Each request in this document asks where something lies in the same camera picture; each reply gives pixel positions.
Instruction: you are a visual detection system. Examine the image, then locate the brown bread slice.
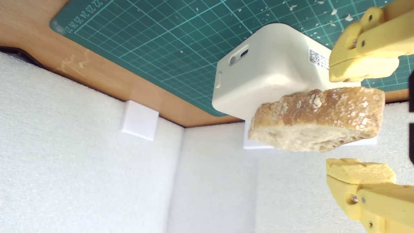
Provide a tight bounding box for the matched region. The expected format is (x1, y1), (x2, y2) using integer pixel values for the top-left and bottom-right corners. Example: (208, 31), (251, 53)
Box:
(247, 86), (386, 152)

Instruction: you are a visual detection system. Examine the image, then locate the white block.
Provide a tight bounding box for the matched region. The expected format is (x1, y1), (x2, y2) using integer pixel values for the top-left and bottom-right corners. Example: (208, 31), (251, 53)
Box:
(212, 23), (361, 122)

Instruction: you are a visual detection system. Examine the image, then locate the green cutting mat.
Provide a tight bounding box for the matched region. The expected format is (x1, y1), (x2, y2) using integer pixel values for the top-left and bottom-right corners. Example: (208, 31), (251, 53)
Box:
(49, 0), (414, 117)

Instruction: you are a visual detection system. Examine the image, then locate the white wall clip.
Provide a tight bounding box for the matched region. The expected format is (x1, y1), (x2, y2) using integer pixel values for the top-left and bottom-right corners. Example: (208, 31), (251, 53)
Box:
(121, 100), (159, 141)
(243, 120), (377, 150)

